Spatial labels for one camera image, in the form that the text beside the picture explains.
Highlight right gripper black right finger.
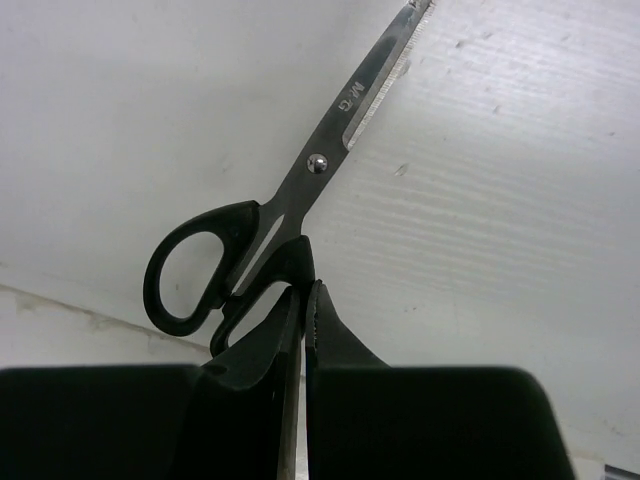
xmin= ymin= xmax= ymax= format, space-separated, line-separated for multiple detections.
xmin=305 ymin=282 xmax=574 ymax=479

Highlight black handled scissors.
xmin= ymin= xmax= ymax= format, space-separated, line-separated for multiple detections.
xmin=142 ymin=1 xmax=435 ymax=355

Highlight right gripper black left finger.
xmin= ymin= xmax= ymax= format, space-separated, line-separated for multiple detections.
xmin=1 ymin=288 xmax=302 ymax=479

